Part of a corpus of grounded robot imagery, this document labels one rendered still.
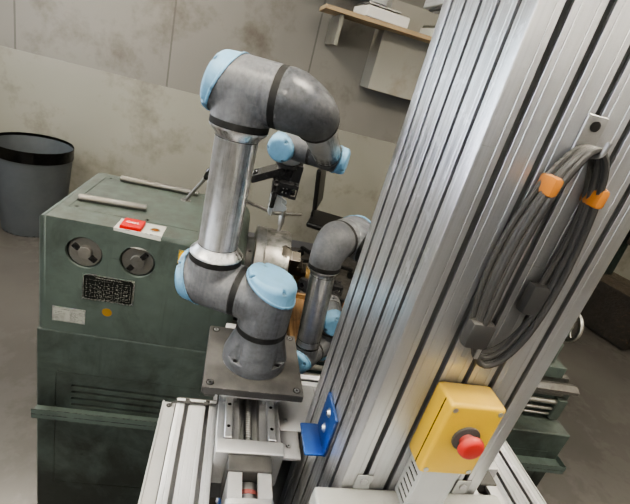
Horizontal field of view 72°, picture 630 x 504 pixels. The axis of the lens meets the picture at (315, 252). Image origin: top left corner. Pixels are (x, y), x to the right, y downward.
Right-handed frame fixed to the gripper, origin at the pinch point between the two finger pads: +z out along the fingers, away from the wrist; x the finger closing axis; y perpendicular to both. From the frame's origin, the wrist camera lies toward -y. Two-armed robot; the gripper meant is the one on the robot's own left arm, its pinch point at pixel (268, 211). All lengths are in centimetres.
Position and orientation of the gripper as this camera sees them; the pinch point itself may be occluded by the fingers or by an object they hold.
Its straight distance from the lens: 146.9
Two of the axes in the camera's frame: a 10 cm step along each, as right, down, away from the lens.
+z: -2.7, 7.5, 6.0
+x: -0.3, -6.3, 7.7
